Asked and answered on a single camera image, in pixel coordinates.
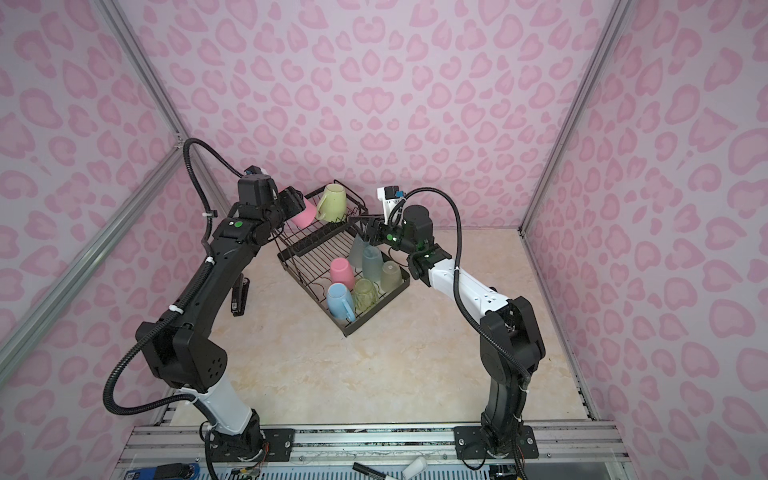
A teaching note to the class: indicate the black marker pen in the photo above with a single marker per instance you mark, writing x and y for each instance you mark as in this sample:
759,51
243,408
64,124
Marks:
370,472

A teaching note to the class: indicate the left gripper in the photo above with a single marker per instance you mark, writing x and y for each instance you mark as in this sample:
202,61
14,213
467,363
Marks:
292,201

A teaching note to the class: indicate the black wire dish rack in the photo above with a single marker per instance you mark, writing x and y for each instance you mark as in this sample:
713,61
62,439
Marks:
307,255

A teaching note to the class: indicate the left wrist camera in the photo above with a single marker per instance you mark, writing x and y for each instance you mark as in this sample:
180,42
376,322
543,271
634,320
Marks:
255,170

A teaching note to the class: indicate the black stapler left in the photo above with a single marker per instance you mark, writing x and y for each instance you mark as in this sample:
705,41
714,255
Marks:
239,294

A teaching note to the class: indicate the green transparent cup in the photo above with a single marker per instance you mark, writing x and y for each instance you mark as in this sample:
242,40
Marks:
365,295

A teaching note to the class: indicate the pink cup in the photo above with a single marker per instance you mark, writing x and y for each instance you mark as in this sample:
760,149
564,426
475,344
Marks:
306,217
342,272

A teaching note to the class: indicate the light green mug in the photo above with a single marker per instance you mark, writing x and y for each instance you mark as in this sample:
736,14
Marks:
332,206

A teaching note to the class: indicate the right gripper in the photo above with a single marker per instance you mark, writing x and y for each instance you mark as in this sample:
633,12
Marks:
375,228

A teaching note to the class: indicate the teal frosted tumbler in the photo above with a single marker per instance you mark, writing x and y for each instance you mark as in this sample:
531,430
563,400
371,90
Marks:
356,254
372,263

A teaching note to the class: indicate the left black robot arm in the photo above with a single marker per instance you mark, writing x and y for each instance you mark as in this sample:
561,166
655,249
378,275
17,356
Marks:
177,347

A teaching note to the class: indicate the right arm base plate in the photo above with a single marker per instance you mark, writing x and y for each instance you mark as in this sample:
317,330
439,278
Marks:
472,444

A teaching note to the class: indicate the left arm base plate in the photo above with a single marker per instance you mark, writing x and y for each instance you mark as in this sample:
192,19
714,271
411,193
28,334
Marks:
269,445

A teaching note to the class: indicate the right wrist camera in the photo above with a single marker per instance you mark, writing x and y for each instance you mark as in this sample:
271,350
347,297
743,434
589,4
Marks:
390,197

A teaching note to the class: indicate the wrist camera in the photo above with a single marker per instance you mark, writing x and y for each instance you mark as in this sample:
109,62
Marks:
255,170
390,197

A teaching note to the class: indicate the blue mug white inside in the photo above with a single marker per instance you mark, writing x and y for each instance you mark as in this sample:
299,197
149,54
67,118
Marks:
340,303

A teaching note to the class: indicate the white small bottle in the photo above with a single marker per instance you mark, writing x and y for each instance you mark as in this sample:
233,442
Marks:
415,468

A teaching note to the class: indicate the blue black tool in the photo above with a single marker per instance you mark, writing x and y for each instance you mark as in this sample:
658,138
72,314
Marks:
172,471

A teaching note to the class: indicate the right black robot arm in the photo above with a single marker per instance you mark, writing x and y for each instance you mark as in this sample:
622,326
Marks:
511,343

